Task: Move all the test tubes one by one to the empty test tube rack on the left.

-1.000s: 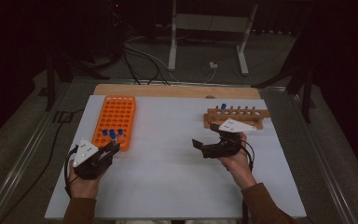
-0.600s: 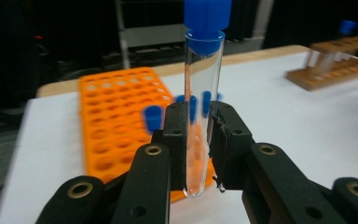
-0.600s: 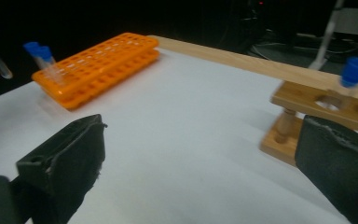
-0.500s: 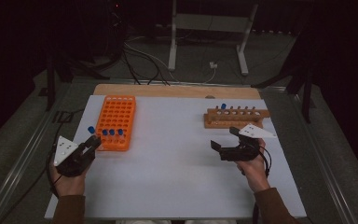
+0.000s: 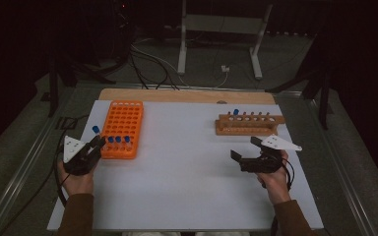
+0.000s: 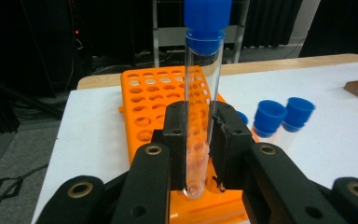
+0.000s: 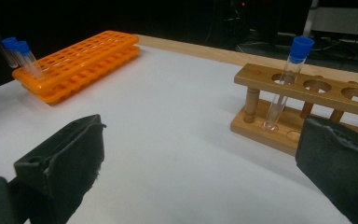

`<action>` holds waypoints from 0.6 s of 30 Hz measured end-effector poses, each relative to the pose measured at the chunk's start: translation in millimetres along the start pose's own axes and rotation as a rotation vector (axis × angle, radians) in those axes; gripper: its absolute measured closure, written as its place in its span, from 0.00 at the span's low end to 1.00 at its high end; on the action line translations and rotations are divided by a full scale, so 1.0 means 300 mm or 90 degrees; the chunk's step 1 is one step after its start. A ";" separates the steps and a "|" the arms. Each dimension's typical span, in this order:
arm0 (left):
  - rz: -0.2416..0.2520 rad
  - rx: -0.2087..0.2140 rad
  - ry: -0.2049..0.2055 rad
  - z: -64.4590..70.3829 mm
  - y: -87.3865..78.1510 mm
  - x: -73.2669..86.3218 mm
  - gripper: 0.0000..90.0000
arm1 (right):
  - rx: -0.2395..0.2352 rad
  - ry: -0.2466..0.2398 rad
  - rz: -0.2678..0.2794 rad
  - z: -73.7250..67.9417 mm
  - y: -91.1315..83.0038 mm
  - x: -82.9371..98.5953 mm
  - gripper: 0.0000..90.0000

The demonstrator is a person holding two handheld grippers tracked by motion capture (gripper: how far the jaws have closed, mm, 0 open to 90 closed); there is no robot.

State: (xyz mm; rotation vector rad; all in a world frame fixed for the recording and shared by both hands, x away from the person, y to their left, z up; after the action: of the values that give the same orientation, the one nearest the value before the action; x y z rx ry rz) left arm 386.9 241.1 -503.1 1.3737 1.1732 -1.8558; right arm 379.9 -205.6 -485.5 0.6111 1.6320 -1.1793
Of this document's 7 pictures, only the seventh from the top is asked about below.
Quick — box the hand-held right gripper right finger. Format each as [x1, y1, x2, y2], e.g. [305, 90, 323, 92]
[294, 115, 358, 224]

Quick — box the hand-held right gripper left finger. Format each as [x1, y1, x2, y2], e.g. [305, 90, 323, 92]
[13, 113, 107, 224]

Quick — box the orange plastic tube rack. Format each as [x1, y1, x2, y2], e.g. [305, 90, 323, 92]
[11, 30, 142, 105]

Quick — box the wooden test tube rack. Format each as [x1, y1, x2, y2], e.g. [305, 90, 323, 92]
[229, 63, 358, 157]

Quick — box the blue-capped clear test tube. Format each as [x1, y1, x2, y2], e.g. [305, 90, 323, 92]
[0, 36, 21, 69]
[13, 40, 46, 82]
[261, 35, 315, 133]

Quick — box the white table sheet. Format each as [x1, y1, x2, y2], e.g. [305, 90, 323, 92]
[0, 45, 352, 224]

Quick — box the background table with white legs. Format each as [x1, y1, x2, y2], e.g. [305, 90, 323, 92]
[302, 0, 358, 37]

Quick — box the dark stand with red light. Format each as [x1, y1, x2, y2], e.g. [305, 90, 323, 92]
[229, 0, 253, 22]

